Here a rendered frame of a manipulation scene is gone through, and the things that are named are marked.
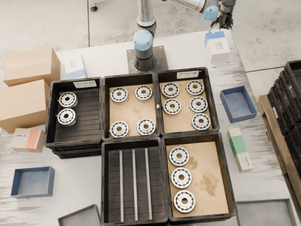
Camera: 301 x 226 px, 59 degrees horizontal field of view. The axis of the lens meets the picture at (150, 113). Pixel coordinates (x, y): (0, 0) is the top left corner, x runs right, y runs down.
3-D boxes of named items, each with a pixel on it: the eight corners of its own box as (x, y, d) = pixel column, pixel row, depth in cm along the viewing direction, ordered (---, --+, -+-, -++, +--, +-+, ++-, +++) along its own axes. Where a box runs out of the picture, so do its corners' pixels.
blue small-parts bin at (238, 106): (219, 96, 169) (221, 89, 163) (242, 90, 170) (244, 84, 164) (230, 123, 160) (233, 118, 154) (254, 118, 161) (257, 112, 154)
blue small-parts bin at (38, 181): (55, 169, 153) (50, 165, 147) (52, 196, 147) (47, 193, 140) (20, 171, 154) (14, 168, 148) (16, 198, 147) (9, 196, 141)
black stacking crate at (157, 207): (106, 149, 145) (102, 142, 135) (161, 145, 145) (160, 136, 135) (106, 228, 127) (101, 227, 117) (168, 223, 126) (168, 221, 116)
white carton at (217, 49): (203, 41, 190) (205, 32, 182) (220, 38, 190) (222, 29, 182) (210, 63, 181) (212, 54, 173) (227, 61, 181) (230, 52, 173)
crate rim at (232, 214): (161, 137, 136) (161, 136, 134) (219, 132, 136) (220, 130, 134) (169, 222, 118) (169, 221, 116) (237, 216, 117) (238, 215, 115)
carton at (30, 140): (15, 151, 160) (9, 147, 153) (21, 132, 165) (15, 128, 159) (41, 153, 159) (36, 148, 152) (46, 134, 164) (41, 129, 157)
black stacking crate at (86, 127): (58, 92, 164) (51, 81, 154) (106, 87, 164) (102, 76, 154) (52, 154, 146) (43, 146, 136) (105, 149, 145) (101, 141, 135)
